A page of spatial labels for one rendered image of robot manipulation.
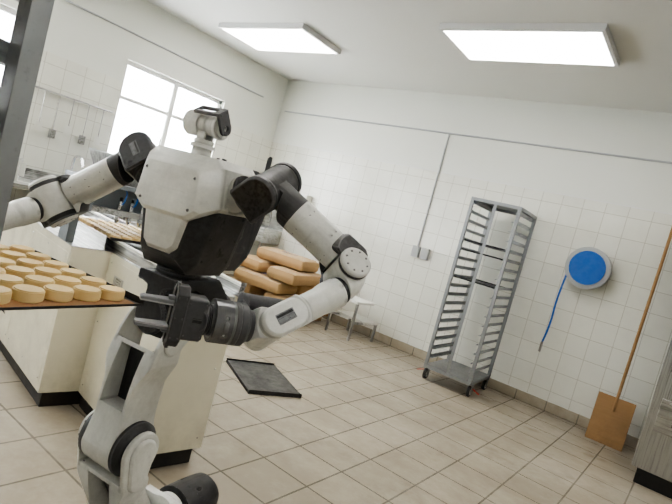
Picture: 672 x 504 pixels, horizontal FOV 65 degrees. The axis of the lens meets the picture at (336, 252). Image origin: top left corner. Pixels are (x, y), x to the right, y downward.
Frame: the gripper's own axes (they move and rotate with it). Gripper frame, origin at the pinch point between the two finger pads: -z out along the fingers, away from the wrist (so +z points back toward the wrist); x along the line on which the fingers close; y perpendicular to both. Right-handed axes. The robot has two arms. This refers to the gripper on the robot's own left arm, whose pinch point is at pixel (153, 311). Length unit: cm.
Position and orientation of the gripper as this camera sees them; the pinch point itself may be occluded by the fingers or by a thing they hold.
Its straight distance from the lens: 106.4
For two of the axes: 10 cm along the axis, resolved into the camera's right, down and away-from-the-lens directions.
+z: 8.7, 2.1, 4.5
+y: 4.2, 1.7, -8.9
